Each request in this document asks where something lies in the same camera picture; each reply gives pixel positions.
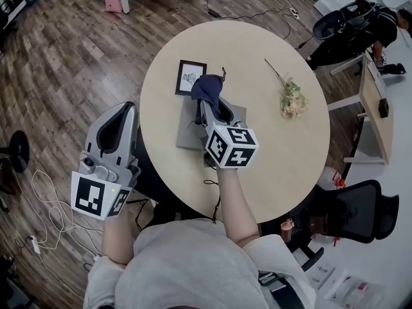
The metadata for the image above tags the artificial flower bouquet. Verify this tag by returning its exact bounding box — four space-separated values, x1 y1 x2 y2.
264 58 309 120

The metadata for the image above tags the person's left forearm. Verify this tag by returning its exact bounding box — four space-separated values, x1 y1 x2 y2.
101 209 136 265

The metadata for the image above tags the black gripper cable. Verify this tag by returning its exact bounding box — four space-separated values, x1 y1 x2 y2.
203 178 223 225

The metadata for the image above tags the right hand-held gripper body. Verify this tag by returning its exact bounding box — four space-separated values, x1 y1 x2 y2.
201 120 261 171

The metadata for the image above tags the person's white shirt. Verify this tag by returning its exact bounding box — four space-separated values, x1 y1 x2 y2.
82 218 318 309

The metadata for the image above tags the clear red-handled water bottle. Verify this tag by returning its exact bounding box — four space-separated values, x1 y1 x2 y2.
317 165 347 189

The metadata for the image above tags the black round stool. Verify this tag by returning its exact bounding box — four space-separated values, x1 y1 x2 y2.
0 129 32 173

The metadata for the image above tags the black round shell chair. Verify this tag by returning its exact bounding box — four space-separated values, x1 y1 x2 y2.
312 10 349 41

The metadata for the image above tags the dark blue cloth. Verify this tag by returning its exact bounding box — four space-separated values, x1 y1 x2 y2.
190 66 228 127

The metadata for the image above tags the person's right forearm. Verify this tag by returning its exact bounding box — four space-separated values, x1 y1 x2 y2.
216 167 261 249

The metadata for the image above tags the white floor cable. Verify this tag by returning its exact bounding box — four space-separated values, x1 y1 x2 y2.
12 169 104 270

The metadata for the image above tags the white paper sheet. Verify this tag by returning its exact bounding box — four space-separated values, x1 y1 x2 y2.
305 262 337 291

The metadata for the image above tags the black floor cable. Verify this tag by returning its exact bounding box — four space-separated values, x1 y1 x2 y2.
205 0 318 50

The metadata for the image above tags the brown bag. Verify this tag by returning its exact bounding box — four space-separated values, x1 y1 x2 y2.
307 214 329 236

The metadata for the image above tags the black waist strap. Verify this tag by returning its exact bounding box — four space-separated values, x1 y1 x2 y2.
257 270 310 309

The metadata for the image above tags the grey box with round cutout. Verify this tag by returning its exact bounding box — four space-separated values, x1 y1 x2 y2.
176 100 248 151

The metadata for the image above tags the black picture frame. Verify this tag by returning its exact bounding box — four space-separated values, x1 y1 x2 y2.
174 59 208 97

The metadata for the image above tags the wooden desk with white legs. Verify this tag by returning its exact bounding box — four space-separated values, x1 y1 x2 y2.
328 51 395 165

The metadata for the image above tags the pink bottle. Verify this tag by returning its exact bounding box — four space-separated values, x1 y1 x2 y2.
279 218 295 243

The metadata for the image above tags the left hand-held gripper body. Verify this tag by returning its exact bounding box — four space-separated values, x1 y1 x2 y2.
70 151 142 221

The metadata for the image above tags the black mesh office chair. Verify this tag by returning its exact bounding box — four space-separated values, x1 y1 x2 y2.
291 178 400 272

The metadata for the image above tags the clear plastic bag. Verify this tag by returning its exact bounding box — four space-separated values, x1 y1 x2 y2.
324 268 387 309

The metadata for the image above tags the black bag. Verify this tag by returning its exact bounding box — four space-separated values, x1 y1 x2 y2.
379 62 407 76

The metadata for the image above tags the pink bag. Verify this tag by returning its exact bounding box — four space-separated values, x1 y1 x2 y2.
103 0 125 14

